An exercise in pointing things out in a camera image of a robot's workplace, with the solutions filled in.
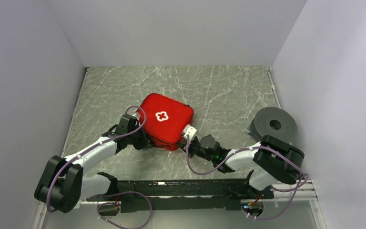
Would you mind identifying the red medicine kit case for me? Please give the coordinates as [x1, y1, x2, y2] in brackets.
[138, 93, 194, 151]

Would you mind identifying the grey filament spool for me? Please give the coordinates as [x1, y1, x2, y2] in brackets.
[248, 107, 297, 143]

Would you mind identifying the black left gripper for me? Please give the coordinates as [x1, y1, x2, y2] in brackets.
[127, 124, 155, 150]

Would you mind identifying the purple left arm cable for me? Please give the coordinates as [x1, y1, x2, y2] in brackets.
[45, 105, 153, 229]

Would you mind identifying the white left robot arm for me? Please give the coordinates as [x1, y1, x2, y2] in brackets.
[34, 113, 149, 213]

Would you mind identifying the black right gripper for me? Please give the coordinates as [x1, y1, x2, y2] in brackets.
[177, 136, 215, 163]

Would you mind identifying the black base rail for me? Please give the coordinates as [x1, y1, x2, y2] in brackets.
[85, 178, 275, 213]

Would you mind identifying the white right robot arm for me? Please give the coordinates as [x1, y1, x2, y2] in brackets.
[179, 135, 305, 198]

